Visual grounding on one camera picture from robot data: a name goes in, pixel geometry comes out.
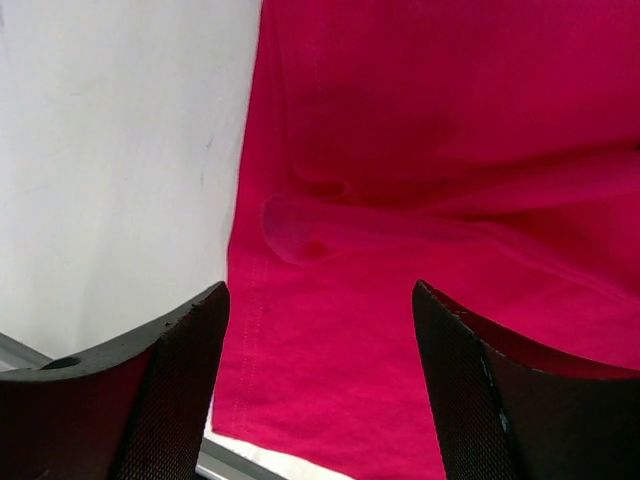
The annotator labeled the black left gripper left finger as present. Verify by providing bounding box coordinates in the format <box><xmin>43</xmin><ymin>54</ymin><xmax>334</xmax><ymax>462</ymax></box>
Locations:
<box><xmin>1</xmin><ymin>282</ymin><xmax>230</xmax><ymax>479</ymax></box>

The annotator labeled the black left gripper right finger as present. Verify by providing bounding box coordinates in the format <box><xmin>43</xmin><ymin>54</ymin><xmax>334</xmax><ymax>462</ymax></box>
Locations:
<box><xmin>412</xmin><ymin>281</ymin><xmax>639</xmax><ymax>480</ymax></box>

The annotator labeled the pink t shirt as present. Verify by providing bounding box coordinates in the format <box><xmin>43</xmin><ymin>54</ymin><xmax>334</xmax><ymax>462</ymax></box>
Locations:
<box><xmin>212</xmin><ymin>1</ymin><xmax>639</xmax><ymax>479</ymax></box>

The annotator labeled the aluminium front rail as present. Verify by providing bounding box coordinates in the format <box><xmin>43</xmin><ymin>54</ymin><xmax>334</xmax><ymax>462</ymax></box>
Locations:
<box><xmin>1</xmin><ymin>334</ymin><xmax>284</xmax><ymax>480</ymax></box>

